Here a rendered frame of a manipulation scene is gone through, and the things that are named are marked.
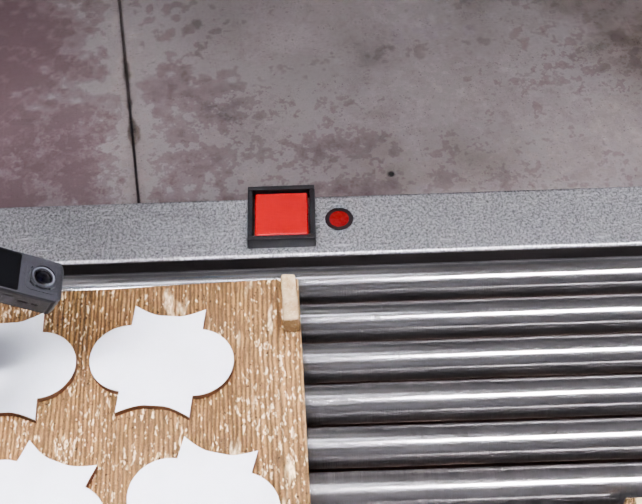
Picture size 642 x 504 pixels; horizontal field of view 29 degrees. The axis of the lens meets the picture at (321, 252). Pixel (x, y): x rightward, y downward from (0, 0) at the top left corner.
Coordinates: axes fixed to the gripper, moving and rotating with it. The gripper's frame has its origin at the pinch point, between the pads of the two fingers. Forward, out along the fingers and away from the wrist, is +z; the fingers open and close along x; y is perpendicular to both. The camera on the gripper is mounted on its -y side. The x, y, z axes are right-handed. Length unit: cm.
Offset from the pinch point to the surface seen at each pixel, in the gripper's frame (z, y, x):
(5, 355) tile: 2.6, -0.1, -1.3
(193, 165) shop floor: 97, -8, -105
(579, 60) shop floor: 99, -95, -129
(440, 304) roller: 6.1, -45.6, -5.8
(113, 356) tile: 2.8, -11.2, -0.3
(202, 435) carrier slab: 3.9, -20.2, 8.9
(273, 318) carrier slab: 4.0, -27.7, -4.3
